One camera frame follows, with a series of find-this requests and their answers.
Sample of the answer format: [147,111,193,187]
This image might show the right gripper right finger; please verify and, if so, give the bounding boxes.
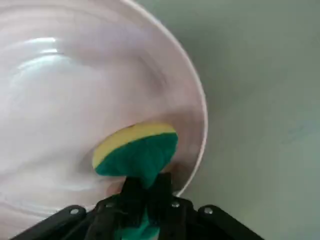
[147,172,266,240]

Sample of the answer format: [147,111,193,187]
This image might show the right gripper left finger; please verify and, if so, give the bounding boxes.
[9,174,149,240]

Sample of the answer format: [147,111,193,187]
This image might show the yellow green sponge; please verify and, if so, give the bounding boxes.
[92,121,180,240]

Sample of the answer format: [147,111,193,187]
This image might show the pink plate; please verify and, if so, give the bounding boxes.
[0,0,209,240]

